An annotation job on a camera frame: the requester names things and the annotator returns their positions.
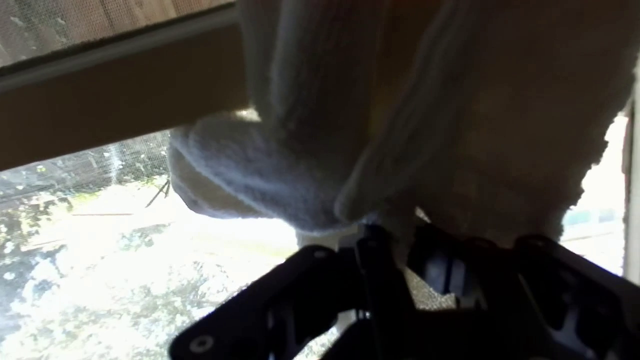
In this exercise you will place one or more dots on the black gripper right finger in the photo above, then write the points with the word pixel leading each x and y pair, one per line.
pixel 532 301

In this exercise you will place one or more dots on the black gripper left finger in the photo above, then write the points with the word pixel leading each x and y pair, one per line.
pixel 287 307

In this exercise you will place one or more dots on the white towel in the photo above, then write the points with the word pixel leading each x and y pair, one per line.
pixel 453 113

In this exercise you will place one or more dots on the window with white frame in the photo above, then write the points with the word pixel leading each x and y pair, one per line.
pixel 112 86

